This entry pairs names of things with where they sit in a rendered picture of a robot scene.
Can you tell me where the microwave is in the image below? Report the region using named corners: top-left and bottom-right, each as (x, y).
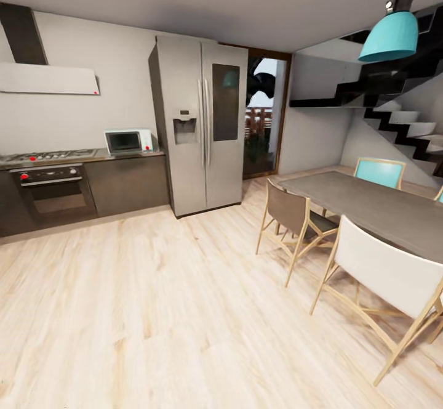
top-left (104, 128), bottom-right (153, 154)

